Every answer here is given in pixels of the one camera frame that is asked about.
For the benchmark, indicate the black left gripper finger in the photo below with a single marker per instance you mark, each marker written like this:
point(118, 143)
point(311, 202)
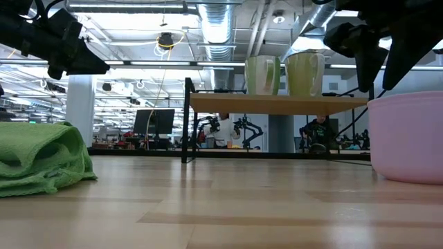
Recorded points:
point(90, 64)

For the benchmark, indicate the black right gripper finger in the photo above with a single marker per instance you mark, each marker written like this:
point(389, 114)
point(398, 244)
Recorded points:
point(408, 55)
point(372, 69)

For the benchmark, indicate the pink plastic mug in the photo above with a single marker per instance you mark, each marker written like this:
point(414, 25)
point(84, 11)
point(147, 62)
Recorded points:
point(405, 138)

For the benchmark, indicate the green striped mug brown rim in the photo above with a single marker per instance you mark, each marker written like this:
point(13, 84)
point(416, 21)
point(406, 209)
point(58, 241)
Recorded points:
point(259, 76)

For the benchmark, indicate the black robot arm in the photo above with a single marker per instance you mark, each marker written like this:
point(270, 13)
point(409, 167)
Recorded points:
point(251, 131)
point(207, 124)

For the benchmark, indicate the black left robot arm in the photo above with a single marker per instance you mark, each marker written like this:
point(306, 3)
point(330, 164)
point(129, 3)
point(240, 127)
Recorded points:
point(14, 31)

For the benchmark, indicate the white building pillar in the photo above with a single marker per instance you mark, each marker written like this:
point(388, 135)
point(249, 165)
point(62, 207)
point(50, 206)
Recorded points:
point(80, 110)

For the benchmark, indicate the person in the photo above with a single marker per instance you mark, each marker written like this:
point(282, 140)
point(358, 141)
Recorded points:
point(225, 133)
point(318, 133)

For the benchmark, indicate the black monitor on stand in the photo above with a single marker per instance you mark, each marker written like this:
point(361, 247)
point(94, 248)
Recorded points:
point(154, 121)

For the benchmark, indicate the green microfibre cloth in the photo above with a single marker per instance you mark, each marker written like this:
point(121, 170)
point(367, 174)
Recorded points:
point(38, 155)

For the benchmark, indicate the black aluminium table frame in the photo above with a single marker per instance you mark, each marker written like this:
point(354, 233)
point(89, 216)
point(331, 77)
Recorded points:
point(138, 152)

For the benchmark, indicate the wooden shelf black metal frame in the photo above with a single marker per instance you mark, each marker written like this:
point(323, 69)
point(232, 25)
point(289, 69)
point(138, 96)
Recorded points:
point(277, 103)

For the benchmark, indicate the silver ceiling air duct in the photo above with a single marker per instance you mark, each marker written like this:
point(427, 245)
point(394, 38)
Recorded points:
point(216, 24)

